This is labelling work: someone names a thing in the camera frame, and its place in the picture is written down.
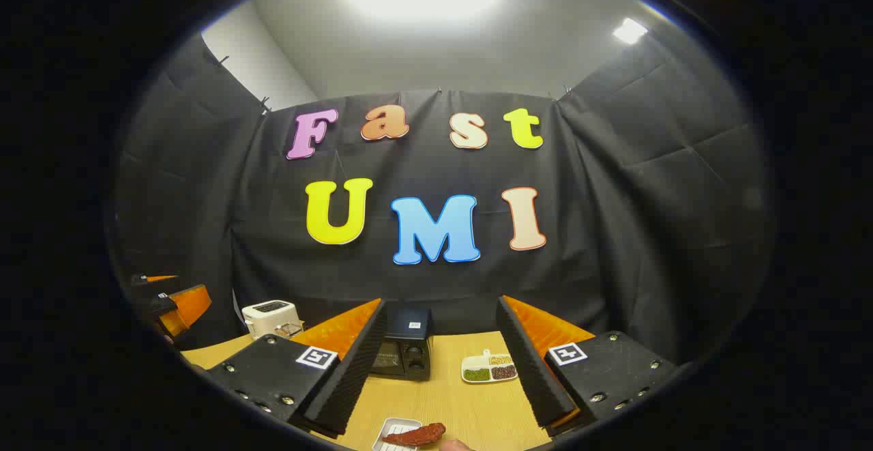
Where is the white ridged tray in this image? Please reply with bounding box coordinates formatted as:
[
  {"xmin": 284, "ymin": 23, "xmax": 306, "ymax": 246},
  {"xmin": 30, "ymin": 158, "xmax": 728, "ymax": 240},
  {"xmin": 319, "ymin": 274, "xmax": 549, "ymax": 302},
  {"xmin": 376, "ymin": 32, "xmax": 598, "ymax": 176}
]
[{"xmin": 372, "ymin": 418, "xmax": 425, "ymax": 451}]

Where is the white toaster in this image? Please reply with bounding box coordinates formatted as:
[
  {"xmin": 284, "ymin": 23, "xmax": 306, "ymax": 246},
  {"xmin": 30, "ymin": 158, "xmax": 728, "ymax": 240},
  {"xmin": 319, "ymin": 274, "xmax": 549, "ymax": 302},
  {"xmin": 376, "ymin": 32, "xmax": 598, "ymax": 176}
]
[{"xmin": 241, "ymin": 300, "xmax": 305, "ymax": 340}]

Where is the red meat strip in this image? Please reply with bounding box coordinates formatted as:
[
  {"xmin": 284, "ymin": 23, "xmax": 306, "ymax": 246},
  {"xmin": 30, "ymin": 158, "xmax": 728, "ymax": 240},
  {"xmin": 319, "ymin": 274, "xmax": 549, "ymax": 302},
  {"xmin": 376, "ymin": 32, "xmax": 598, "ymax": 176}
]
[{"xmin": 382, "ymin": 422, "xmax": 447, "ymax": 447}]

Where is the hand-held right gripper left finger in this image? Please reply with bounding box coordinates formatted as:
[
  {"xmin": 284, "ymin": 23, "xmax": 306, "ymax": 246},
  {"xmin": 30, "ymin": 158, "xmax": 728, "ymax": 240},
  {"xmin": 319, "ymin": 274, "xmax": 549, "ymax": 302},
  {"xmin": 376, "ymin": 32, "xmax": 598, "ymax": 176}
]
[{"xmin": 207, "ymin": 298, "xmax": 388, "ymax": 437}]

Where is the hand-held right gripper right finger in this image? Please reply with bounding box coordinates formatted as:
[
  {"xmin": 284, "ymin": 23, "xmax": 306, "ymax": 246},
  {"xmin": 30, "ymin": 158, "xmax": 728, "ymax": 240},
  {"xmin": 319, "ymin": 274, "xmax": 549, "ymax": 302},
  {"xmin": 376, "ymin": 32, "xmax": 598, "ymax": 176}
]
[{"xmin": 495, "ymin": 295, "xmax": 681, "ymax": 438}]

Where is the small ceiling light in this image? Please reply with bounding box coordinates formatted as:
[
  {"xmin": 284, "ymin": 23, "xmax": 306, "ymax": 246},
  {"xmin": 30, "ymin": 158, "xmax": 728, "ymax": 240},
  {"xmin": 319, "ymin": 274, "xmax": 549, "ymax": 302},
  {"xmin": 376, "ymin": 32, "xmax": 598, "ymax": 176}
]
[{"xmin": 612, "ymin": 18, "xmax": 649, "ymax": 46}]

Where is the white divided plate of beans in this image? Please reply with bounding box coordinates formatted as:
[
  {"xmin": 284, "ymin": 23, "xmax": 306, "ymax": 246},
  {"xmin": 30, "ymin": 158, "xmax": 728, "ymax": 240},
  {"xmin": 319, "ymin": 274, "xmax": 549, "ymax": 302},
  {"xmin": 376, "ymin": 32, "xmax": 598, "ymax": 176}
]
[{"xmin": 461, "ymin": 349, "xmax": 519, "ymax": 384}]

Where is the black electric oven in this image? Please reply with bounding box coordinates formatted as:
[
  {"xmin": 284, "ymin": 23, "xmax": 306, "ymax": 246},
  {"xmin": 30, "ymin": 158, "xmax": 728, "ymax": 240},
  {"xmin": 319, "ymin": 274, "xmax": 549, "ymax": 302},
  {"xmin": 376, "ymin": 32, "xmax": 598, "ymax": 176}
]
[{"xmin": 370, "ymin": 306, "xmax": 434, "ymax": 381}]

